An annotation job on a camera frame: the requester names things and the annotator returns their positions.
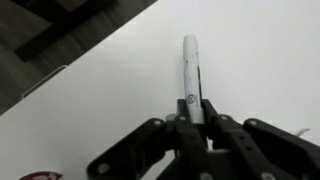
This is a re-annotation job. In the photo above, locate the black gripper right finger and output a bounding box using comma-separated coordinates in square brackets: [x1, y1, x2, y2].
[201, 99, 320, 180]

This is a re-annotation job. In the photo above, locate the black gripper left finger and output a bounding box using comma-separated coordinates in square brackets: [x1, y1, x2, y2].
[86, 99, 214, 180]

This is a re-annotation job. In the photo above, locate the white marker with black cap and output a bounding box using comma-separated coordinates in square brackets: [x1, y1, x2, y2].
[183, 35, 204, 124]

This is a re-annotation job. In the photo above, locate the white patterned mug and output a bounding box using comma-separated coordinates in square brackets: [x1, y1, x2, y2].
[18, 171, 63, 180]

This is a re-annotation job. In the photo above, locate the near drawer handle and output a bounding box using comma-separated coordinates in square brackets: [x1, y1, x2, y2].
[20, 65, 68, 100]

